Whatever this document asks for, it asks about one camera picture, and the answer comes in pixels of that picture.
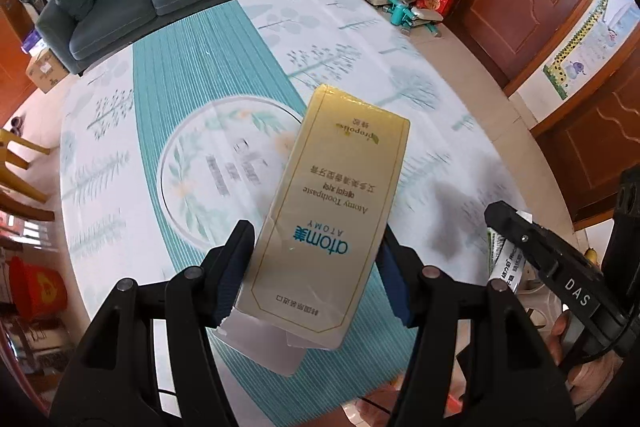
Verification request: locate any brown cardboard box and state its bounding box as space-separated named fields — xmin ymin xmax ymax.
xmin=26 ymin=47 xmax=68 ymax=94

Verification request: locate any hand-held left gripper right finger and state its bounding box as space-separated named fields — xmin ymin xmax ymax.
xmin=377 ymin=227 xmax=566 ymax=427

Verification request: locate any red bucket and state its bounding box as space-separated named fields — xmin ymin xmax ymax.
xmin=7 ymin=255 xmax=68 ymax=320

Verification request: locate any purple printed box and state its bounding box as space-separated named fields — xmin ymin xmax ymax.
xmin=22 ymin=32 xmax=46 ymax=55

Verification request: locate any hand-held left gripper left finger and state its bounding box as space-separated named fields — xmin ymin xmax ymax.
xmin=50 ymin=220 xmax=257 ymax=427

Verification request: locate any yellow plastic stool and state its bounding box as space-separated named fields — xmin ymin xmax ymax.
xmin=0 ymin=127 xmax=56 ymax=223

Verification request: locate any teal white stepper machine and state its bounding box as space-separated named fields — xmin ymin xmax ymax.
xmin=385 ymin=0 xmax=446 ymax=38

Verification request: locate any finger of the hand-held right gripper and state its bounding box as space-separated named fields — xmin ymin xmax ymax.
xmin=484 ymin=201 xmax=581 ymax=280

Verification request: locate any orange wooden cabinet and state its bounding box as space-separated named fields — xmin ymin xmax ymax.
xmin=0 ymin=0 xmax=38 ymax=128

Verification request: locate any yellow toothpaste box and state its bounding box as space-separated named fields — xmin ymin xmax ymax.
xmin=217 ymin=84 xmax=412 ymax=377

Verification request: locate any black cable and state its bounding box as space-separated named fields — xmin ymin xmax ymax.
xmin=357 ymin=398 xmax=401 ymax=415

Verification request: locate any animal print wall poster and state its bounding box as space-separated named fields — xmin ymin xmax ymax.
xmin=542 ymin=0 xmax=640 ymax=100

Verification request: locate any person's left hand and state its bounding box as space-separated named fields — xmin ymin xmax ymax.
xmin=357 ymin=382 xmax=403 ymax=427

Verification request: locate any person's right hand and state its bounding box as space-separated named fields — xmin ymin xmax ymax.
xmin=545 ymin=311 xmax=621 ymax=408

